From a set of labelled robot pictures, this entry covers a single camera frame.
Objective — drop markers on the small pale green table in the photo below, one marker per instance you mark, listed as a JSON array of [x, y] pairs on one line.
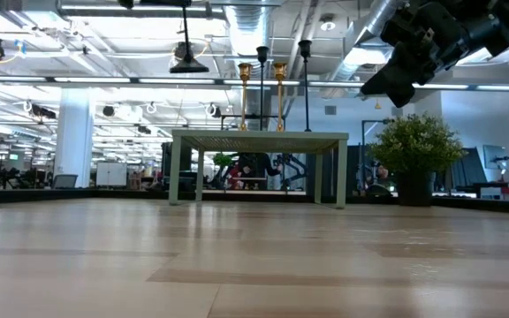
[[298, 134]]

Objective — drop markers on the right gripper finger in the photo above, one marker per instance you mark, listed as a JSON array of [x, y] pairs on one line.
[[387, 79], [399, 98]]

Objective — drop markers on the white cabinet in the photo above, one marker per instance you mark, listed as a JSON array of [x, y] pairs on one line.
[[111, 174]]

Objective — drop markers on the small green plant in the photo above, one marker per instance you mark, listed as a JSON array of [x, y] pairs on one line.
[[222, 161]]

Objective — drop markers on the gold candlestick holder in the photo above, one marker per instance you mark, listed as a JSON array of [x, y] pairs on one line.
[[280, 70], [245, 70]]

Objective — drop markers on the white building column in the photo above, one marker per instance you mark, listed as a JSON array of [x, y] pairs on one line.
[[73, 141]]

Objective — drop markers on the person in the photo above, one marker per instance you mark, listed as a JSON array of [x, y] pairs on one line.
[[259, 165], [382, 173]]

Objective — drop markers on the silver ventilation duct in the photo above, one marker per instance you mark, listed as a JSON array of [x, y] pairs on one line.
[[365, 31], [245, 26]]

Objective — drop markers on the dark plant pot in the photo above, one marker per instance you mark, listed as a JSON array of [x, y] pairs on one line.
[[415, 190]]

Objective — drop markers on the black angled panel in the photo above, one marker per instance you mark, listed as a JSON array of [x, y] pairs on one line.
[[471, 165]]

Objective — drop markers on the computer monitor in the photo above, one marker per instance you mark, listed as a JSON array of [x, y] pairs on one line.
[[493, 156]]

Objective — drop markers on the green artificial bush plant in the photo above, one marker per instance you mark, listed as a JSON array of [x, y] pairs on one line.
[[418, 141]]

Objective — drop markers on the wall air vent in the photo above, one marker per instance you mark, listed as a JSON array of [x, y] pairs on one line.
[[330, 110]]

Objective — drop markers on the black table edge frame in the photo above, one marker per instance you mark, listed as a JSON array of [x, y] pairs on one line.
[[60, 194]]

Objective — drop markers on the ceiling smoke detector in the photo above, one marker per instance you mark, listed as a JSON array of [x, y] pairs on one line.
[[327, 25]]

